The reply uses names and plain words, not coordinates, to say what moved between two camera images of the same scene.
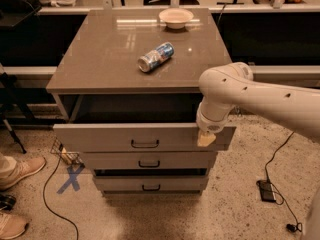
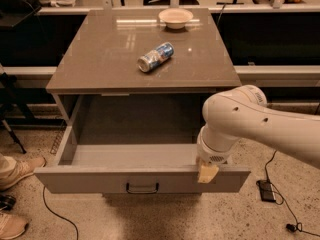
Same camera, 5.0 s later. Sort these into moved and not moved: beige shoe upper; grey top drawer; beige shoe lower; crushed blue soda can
Moved: grey top drawer
Not moved: beige shoe upper; crushed blue soda can; beige shoe lower
